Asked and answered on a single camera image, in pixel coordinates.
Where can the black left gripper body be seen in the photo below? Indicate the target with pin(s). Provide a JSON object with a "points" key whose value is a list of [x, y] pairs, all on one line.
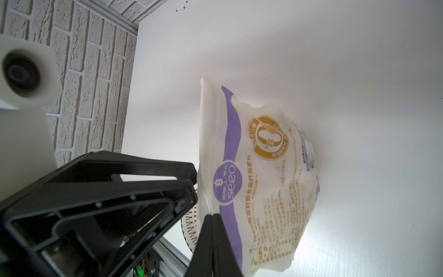
{"points": [[97, 216]]}

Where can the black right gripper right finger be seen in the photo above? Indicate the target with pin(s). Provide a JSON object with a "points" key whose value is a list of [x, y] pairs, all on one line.
{"points": [[224, 262]]}

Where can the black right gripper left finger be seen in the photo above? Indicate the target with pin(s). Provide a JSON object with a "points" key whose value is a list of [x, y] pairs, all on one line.
{"points": [[201, 263]]}

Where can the patterned white breakfast bowl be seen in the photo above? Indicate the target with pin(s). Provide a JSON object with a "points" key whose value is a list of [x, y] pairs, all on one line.
{"points": [[190, 229]]}

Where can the white purple oats bag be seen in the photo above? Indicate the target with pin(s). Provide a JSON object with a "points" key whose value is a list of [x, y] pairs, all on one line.
{"points": [[257, 171]]}

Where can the front aluminium rail frame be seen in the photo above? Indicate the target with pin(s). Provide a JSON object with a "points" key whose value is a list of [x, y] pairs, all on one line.
{"points": [[173, 263]]}

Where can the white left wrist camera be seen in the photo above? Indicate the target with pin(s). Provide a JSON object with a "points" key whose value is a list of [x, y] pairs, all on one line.
{"points": [[30, 81]]}

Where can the left corner aluminium post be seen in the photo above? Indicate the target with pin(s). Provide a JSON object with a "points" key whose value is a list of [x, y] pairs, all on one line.
{"points": [[104, 11]]}

